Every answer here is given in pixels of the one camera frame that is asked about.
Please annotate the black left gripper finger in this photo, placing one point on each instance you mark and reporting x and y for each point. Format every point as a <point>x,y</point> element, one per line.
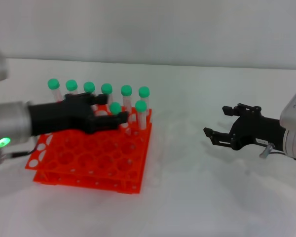
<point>99,98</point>
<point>111,122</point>

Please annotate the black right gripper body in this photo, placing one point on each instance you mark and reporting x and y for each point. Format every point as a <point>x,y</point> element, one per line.
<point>254,130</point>

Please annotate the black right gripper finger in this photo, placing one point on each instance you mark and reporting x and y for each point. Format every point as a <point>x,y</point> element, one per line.
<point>218,137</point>
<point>241,109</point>

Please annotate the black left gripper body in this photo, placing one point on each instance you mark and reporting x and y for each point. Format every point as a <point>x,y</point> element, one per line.
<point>61,116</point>

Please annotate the orange plastic test tube rack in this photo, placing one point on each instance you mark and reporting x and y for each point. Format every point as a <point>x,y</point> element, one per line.
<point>88,158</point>

